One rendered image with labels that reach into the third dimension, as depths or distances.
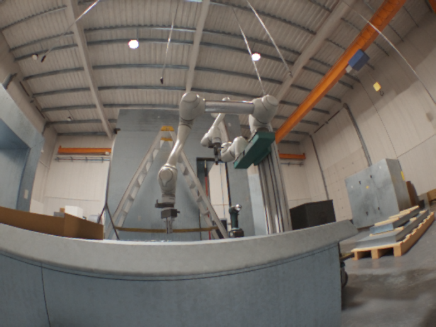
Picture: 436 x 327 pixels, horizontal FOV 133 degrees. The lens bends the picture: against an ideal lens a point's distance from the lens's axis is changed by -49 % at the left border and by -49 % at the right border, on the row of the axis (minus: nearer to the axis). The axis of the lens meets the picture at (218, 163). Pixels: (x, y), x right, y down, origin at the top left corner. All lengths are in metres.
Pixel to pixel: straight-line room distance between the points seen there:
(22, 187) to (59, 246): 1.61
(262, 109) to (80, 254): 1.36
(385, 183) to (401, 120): 5.39
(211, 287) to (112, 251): 0.23
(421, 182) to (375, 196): 4.46
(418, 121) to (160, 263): 11.33
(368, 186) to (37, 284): 7.49
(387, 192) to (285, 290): 6.60
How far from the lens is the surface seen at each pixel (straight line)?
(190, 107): 1.29
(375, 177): 7.21
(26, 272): 0.57
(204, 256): 0.38
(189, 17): 8.21
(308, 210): 1.56
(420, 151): 11.13
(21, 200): 2.00
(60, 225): 0.51
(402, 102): 11.84
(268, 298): 0.52
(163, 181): 1.04
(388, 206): 7.05
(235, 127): 4.03
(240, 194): 3.43
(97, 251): 0.39
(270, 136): 1.54
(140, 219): 3.17
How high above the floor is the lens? 0.66
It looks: 23 degrees up
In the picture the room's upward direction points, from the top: 5 degrees counter-clockwise
